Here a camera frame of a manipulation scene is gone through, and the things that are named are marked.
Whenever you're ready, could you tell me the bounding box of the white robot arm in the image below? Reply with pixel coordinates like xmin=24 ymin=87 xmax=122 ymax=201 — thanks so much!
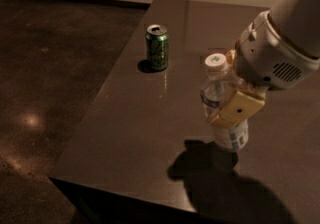
xmin=201 ymin=0 xmax=320 ymax=128

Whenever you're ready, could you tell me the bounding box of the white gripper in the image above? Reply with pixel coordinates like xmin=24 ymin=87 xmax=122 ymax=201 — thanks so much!
xmin=207 ymin=11 xmax=319 ymax=128

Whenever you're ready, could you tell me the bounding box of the green soda can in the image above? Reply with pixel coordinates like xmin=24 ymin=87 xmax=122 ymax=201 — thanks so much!
xmin=145 ymin=24 xmax=169 ymax=71

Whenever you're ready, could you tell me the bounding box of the clear plastic water bottle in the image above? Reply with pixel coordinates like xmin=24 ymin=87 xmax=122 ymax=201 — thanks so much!
xmin=200 ymin=53 xmax=248 ymax=152

